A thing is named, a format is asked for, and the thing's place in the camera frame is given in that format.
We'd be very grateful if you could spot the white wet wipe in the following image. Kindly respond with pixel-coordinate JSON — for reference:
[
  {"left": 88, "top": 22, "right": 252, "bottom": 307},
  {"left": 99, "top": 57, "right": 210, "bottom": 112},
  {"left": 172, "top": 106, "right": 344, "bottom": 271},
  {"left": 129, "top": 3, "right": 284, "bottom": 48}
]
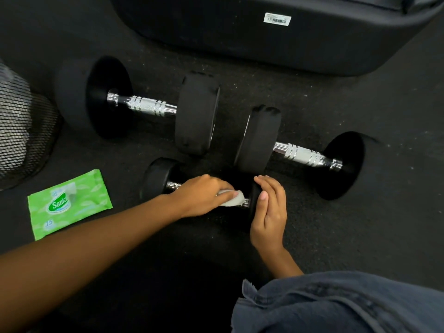
[{"left": 217, "top": 190, "right": 245, "bottom": 208}]

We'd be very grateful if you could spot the person's right hand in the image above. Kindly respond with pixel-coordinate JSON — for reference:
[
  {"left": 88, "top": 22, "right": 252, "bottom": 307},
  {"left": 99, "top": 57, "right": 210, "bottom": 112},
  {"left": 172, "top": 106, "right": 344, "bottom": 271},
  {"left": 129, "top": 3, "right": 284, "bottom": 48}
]
[{"left": 250, "top": 175, "right": 288, "bottom": 256}]

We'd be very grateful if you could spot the black padded bench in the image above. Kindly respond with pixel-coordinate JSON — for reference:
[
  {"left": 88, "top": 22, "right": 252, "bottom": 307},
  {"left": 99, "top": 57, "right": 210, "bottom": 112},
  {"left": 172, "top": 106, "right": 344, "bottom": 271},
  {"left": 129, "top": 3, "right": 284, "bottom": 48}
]
[{"left": 109, "top": 0, "right": 444, "bottom": 77}]

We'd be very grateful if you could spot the large black dumbbell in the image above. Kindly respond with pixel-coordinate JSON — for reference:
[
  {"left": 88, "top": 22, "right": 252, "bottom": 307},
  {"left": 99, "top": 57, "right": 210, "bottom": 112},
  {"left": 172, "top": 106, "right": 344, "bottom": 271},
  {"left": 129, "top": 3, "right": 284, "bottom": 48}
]
[
  {"left": 54, "top": 56, "right": 221, "bottom": 157},
  {"left": 234, "top": 105, "right": 379, "bottom": 201}
]

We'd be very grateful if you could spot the person's blue jeans leg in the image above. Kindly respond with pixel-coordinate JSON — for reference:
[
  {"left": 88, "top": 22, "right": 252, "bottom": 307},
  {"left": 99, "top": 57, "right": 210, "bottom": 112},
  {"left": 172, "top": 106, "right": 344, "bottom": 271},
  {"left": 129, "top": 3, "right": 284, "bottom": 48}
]
[{"left": 231, "top": 271, "right": 444, "bottom": 333}]

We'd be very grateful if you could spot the white label sticker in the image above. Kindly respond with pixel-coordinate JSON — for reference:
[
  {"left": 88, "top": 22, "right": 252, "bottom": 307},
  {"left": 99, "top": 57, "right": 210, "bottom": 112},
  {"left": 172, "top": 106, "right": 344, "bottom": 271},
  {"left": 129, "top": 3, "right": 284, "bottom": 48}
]
[{"left": 263, "top": 12, "right": 292, "bottom": 27}]

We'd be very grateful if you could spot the person's left hand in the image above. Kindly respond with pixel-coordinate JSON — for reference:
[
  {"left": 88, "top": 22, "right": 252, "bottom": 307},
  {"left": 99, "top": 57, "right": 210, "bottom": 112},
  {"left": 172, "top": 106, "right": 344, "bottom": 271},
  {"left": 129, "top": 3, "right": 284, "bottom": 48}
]
[{"left": 169, "top": 174, "right": 241, "bottom": 219}]

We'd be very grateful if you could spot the person's right forearm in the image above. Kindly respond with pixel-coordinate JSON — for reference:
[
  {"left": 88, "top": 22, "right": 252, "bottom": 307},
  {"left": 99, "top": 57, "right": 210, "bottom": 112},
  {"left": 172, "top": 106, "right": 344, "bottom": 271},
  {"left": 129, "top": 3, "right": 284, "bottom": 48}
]
[{"left": 258, "top": 247, "right": 305, "bottom": 279}]

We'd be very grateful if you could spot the person's left forearm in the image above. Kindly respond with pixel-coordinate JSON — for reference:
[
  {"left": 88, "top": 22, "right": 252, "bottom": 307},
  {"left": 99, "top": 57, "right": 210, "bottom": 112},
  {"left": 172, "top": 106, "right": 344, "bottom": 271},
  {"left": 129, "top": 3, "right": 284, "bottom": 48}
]
[{"left": 0, "top": 197, "right": 179, "bottom": 333}]

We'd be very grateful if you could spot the black mesh wastebasket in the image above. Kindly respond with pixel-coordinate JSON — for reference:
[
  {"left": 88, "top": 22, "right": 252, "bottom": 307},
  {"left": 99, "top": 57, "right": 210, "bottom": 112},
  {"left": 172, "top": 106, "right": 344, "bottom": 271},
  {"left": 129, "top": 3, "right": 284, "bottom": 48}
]
[{"left": 0, "top": 60, "right": 64, "bottom": 191}]

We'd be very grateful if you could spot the small black dumbbell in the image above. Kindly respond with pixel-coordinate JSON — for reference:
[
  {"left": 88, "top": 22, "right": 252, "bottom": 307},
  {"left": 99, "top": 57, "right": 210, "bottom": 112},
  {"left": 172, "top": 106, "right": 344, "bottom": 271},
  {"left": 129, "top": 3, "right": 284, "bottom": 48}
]
[{"left": 140, "top": 157, "right": 265, "bottom": 233}]

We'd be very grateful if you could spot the green wet wipes packet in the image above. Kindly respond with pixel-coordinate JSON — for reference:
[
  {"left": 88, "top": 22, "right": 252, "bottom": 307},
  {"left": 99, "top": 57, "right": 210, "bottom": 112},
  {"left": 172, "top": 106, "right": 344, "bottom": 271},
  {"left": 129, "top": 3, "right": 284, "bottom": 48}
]
[{"left": 27, "top": 169, "right": 114, "bottom": 241}]

